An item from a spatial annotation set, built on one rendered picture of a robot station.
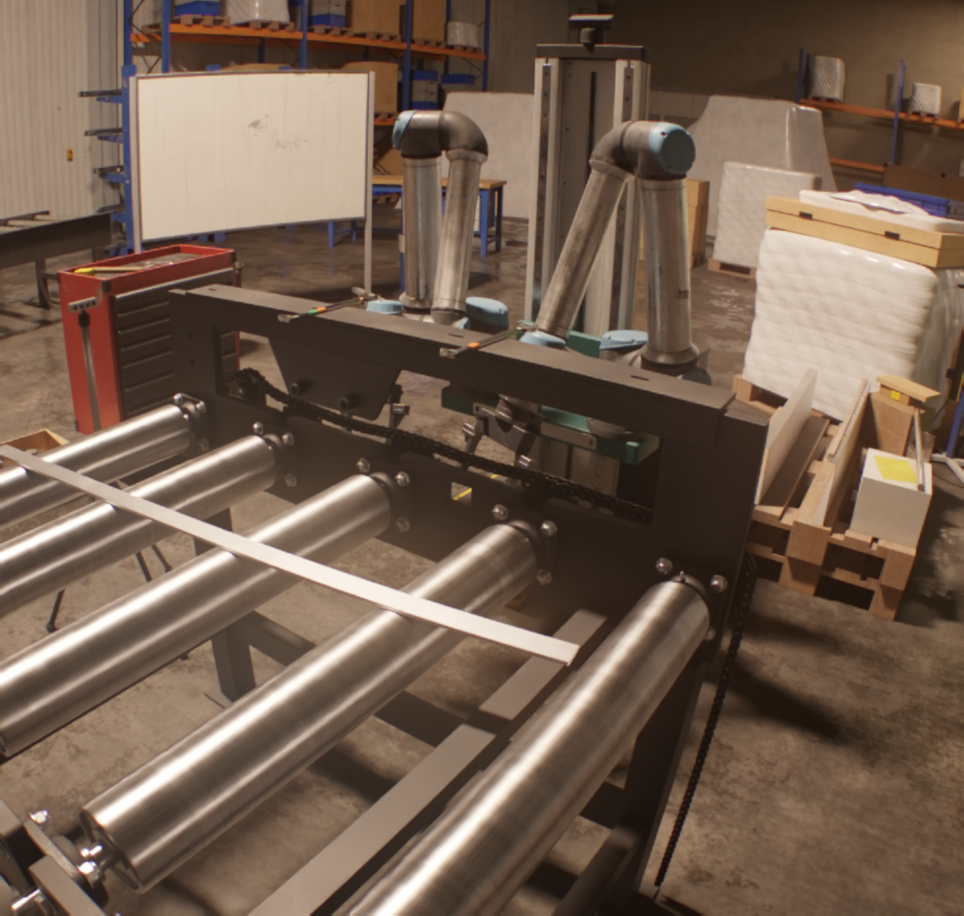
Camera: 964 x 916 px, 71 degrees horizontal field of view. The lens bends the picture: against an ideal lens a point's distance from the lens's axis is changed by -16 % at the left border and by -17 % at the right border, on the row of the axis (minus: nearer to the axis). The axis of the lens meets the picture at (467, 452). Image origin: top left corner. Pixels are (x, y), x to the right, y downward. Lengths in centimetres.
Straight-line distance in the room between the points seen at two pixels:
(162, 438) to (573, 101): 145
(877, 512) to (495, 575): 190
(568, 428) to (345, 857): 154
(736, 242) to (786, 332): 484
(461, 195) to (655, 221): 54
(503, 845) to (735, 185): 889
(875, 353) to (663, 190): 267
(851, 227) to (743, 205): 502
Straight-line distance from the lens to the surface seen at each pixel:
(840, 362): 443
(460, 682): 235
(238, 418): 175
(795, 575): 298
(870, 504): 284
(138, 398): 352
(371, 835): 95
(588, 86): 232
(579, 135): 233
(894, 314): 425
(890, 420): 370
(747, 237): 938
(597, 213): 189
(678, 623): 110
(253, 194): 601
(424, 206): 222
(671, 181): 182
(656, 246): 186
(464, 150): 212
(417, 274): 229
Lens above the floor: 153
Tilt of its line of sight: 24 degrees down
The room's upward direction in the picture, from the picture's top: 2 degrees clockwise
